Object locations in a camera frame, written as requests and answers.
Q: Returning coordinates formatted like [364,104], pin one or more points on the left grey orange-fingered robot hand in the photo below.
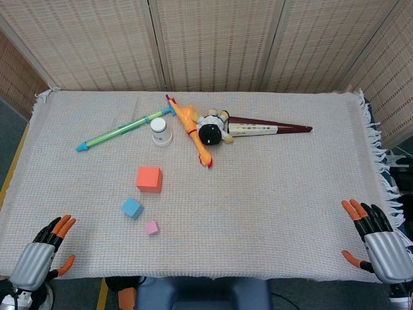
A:
[30,264]

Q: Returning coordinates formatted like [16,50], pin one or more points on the right grey orange-fingered robot hand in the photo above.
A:
[387,252]

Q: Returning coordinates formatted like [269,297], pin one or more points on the blue foam cube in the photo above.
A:
[131,208]

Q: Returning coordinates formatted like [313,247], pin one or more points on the pink foam cube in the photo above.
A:
[151,228]

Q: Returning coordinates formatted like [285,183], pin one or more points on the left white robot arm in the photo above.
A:
[13,299]

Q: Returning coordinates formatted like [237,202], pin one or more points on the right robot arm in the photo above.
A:
[401,292]

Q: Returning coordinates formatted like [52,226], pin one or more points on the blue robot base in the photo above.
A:
[203,294]

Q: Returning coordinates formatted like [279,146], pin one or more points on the orange foam cube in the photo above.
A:
[148,179]

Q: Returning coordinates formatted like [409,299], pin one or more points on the white stand base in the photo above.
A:
[398,161]

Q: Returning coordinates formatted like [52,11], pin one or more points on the orange robot torso part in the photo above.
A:
[126,298]

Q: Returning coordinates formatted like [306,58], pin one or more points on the beige woven tablecloth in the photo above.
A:
[258,193]

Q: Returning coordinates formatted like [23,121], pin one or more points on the woven folding screen panel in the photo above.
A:
[322,45]
[390,80]
[216,42]
[16,80]
[90,42]

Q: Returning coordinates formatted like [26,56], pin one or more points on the white paper cup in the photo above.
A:
[160,132]

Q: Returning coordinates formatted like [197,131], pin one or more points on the black-haired plush doll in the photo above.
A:
[211,132]

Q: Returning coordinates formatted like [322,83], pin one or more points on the orange rubber chicken toy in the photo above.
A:
[188,119]

